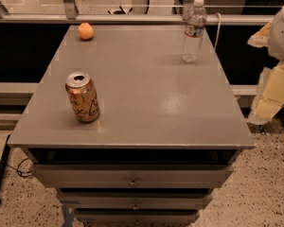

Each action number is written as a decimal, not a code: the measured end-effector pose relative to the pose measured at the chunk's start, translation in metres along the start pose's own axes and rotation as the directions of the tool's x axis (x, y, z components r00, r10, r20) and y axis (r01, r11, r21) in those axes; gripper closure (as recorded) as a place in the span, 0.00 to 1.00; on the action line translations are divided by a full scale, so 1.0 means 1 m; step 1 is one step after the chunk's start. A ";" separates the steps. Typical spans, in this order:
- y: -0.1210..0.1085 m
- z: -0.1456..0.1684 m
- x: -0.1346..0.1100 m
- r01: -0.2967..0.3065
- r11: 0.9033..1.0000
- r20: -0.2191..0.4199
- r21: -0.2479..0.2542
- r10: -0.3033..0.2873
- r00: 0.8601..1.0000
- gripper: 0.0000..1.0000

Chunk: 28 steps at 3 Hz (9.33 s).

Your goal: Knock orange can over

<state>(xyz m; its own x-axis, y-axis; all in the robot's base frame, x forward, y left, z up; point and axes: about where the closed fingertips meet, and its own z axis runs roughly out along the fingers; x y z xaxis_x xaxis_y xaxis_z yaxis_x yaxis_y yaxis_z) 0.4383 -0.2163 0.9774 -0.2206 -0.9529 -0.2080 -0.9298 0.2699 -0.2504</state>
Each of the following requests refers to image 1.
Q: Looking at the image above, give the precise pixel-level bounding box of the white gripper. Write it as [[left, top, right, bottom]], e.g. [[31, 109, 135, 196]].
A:
[[247, 6, 284, 125]]

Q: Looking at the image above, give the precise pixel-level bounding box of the orange soda can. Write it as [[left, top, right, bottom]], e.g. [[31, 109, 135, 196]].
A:
[[65, 72, 100, 123]]

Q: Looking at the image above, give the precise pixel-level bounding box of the clear plastic water bottle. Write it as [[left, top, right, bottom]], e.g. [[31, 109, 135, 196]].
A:
[[182, 0, 207, 63]]

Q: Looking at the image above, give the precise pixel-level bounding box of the grey drawer cabinet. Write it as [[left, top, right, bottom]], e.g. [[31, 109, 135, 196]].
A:
[[7, 24, 256, 227]]

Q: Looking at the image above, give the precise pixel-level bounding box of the top grey drawer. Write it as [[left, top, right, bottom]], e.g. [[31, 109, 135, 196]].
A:
[[30, 165, 233, 188]]

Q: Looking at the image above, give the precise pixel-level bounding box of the grey drawer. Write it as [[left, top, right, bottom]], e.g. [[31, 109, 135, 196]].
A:
[[58, 192, 212, 210], [75, 210, 199, 224], [30, 165, 233, 188]]

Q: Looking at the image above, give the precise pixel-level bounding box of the orange fruit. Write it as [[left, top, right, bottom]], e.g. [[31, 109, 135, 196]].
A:
[[79, 23, 94, 40]]

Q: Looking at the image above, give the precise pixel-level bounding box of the middle grey drawer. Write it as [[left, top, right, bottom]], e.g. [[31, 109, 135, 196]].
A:
[[58, 192, 212, 210]]

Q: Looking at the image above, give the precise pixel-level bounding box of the bottom grey drawer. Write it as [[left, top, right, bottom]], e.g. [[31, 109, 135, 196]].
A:
[[75, 210, 199, 224]]

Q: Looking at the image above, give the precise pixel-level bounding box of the black bar on floor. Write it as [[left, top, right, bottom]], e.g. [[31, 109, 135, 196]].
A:
[[0, 134, 11, 207]]

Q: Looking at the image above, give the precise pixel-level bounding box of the white cable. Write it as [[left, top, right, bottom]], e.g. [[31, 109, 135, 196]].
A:
[[213, 12, 222, 49]]

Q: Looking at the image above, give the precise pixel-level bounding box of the metal railing frame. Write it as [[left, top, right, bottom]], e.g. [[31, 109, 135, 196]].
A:
[[0, 0, 284, 25]]

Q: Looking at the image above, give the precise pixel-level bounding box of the black floor cable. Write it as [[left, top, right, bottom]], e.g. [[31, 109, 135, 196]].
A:
[[0, 149, 32, 178]]

